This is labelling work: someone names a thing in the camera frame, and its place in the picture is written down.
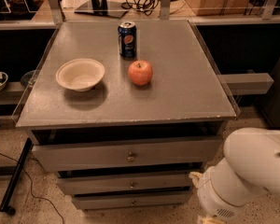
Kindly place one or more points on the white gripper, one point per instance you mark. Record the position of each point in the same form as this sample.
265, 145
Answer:
215, 196

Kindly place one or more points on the grey bottom drawer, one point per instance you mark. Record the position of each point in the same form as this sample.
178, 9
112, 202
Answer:
132, 200

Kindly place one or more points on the grey drawer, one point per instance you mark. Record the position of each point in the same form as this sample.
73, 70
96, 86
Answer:
132, 200
125, 182
128, 153

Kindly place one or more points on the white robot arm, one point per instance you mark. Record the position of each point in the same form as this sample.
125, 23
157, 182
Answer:
250, 169

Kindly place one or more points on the grey top drawer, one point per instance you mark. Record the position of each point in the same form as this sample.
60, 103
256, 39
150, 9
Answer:
128, 153

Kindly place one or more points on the grey drawer cabinet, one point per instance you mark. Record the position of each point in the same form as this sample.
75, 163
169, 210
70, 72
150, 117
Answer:
183, 99

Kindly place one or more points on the grey middle drawer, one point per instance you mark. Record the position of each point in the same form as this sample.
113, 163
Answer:
125, 182

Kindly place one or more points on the grey metal shelf beam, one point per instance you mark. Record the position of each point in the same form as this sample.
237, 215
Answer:
247, 84

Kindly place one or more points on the red apple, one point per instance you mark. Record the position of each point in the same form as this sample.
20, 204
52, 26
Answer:
140, 72

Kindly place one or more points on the beige paper bowl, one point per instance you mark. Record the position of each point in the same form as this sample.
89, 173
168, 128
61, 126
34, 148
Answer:
80, 74

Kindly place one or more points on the blue Pepsi can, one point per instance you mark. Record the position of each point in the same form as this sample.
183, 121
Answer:
127, 39

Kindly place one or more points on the black bar on floor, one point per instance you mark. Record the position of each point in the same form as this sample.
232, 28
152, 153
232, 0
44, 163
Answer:
5, 207

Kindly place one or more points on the dark bowl on shelf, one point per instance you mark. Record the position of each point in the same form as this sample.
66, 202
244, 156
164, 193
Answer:
29, 79

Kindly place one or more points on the black monitor stand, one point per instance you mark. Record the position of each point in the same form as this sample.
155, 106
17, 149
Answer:
102, 8

